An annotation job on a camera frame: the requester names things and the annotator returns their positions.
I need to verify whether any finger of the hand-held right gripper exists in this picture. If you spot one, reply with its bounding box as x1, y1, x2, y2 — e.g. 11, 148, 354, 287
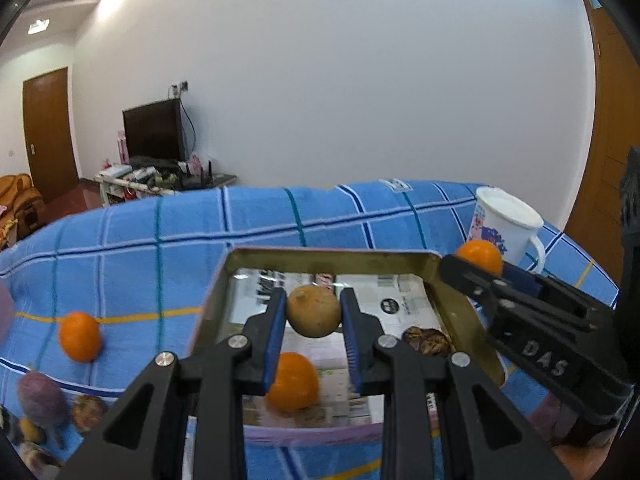
439, 254, 551, 321
502, 262, 616, 327

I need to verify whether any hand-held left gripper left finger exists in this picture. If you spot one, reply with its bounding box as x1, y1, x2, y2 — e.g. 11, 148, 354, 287
60, 287, 288, 480

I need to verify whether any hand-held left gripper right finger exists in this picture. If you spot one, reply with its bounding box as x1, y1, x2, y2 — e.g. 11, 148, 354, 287
340, 287, 571, 480

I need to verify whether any orange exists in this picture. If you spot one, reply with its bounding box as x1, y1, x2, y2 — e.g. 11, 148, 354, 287
265, 351, 320, 413
59, 311, 103, 363
456, 240, 503, 277

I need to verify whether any shallow cardboard box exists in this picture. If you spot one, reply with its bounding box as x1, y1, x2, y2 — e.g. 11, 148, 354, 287
182, 247, 511, 443

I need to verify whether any brown round potato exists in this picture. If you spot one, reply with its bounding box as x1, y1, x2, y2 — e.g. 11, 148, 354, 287
286, 284, 343, 339

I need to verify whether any purple sweet potato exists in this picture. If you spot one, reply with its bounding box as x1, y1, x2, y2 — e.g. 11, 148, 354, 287
16, 367, 69, 432

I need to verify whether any person's right hand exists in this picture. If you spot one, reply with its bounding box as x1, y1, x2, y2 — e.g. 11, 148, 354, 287
550, 446, 623, 480

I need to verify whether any white printed cup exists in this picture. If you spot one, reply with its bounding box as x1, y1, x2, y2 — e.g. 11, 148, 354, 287
467, 187, 547, 275

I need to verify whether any brown walnut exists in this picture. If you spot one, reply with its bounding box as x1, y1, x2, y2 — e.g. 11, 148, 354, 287
402, 326, 451, 358
70, 394, 109, 433

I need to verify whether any blue plaid blanket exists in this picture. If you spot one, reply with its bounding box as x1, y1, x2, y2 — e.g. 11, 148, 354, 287
0, 180, 621, 480

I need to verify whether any black router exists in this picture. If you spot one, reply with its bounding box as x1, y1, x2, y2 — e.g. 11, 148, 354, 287
196, 159, 227, 184

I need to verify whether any white television stand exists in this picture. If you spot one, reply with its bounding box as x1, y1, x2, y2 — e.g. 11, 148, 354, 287
96, 159, 237, 207

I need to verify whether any black television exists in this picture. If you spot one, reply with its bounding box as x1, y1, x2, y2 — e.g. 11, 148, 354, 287
122, 99, 184, 163

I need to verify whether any small yellow fruit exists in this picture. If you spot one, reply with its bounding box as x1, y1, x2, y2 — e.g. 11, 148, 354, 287
19, 417, 47, 444

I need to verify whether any pink plastic container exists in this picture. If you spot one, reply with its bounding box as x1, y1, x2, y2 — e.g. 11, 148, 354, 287
0, 280, 16, 342

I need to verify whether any orange sofa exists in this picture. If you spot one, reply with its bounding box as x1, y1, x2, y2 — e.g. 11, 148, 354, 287
0, 173, 46, 252

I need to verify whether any brown wooden door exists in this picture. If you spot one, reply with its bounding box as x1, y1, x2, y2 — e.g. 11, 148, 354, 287
22, 67, 81, 204

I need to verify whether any black power cable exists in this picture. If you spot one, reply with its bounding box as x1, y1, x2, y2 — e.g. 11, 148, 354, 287
179, 96, 199, 162

